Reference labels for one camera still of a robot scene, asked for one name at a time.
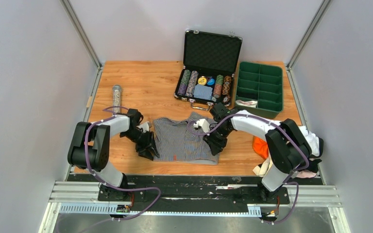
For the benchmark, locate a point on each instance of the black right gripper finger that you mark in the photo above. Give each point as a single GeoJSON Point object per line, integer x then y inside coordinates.
{"type": "Point", "coordinates": [211, 139]}
{"type": "Point", "coordinates": [217, 147]}

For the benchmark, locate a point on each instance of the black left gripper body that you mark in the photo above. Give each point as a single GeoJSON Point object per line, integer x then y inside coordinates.
{"type": "Point", "coordinates": [138, 137]}

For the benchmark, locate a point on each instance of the cream white garment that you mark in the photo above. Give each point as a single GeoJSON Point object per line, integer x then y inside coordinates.
{"type": "Point", "coordinates": [262, 169]}

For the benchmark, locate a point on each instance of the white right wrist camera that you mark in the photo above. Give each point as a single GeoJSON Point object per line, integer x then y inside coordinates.
{"type": "Point", "coordinates": [202, 124]}

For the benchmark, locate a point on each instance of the black poker chip case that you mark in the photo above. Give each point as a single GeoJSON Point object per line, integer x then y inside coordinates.
{"type": "Point", "coordinates": [209, 65]}

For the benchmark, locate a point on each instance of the black garment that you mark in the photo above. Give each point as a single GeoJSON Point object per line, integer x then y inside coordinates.
{"type": "Point", "coordinates": [314, 160]}

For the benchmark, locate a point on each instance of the green divided tray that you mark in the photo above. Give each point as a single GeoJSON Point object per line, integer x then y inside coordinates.
{"type": "Point", "coordinates": [263, 83]}

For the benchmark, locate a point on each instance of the aluminium frame rail front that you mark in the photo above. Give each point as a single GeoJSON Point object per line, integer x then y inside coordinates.
{"type": "Point", "coordinates": [82, 197]}

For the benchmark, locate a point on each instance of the grey striped underwear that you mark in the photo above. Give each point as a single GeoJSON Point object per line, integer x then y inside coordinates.
{"type": "Point", "coordinates": [175, 143]}

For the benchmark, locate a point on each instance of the clear tube of chips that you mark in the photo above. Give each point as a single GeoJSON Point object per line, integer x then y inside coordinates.
{"type": "Point", "coordinates": [116, 95]}

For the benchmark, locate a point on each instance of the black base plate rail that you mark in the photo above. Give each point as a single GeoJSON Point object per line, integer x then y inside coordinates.
{"type": "Point", "coordinates": [194, 193]}

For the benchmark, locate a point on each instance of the white rolled cloth in tray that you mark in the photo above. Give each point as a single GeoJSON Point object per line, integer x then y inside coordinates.
{"type": "Point", "coordinates": [250, 104]}

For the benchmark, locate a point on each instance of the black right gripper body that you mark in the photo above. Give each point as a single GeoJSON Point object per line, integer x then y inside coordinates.
{"type": "Point", "coordinates": [221, 133]}

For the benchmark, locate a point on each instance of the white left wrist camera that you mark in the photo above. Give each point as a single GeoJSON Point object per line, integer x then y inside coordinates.
{"type": "Point", "coordinates": [146, 126]}

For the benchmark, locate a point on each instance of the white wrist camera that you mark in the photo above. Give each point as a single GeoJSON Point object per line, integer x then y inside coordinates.
{"type": "Point", "coordinates": [202, 124]}
{"type": "Point", "coordinates": [146, 126]}

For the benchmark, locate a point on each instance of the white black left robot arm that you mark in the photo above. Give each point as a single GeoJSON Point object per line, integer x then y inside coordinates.
{"type": "Point", "coordinates": [90, 146]}

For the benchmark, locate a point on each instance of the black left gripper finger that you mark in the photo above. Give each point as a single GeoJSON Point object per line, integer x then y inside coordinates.
{"type": "Point", "coordinates": [146, 151]}
{"type": "Point", "coordinates": [151, 140]}

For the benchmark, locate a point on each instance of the orange garment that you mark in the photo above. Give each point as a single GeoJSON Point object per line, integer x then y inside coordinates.
{"type": "Point", "coordinates": [260, 147]}

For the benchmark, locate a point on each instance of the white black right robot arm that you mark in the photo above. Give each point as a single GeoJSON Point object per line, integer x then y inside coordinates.
{"type": "Point", "coordinates": [288, 147]}

